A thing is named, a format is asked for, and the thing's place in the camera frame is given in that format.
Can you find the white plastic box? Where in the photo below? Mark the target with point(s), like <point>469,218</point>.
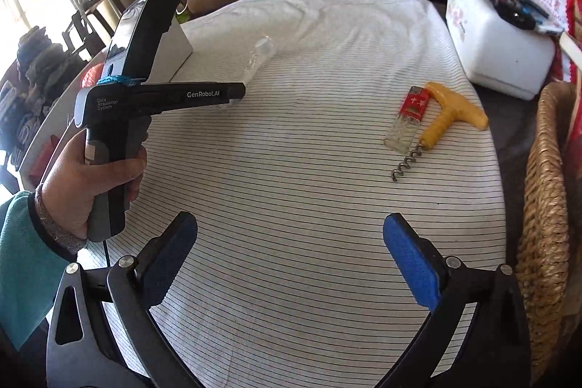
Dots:
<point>500,51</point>

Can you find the person's left hand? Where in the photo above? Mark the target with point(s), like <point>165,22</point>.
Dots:
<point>68,188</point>

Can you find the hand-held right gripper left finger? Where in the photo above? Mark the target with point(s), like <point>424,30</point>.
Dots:
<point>168,260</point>

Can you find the pile of dark clothes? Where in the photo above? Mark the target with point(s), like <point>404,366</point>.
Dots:
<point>32,70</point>

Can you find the dark wooden chair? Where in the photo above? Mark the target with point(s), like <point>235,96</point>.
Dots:
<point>86,22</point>

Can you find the wicker basket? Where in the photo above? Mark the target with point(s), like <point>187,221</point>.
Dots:
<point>545,210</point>

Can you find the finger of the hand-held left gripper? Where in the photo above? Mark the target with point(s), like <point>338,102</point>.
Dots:
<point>235,91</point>

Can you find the person's left forearm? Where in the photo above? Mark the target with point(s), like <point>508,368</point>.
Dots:
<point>22,260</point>

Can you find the orange twine ball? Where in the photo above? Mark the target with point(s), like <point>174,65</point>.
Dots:
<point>91,76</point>

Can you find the clear lighter red label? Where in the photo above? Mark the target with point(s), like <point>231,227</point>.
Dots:
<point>413,106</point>

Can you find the grey striped cloth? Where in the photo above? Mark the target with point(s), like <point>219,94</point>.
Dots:
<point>295,188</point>

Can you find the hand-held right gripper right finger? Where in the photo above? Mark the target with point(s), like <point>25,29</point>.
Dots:
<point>411,265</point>

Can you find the dark blue pen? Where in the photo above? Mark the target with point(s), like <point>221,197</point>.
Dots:
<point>534,6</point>

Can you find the white cardboard storage box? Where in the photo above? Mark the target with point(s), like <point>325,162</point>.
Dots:
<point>179,51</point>

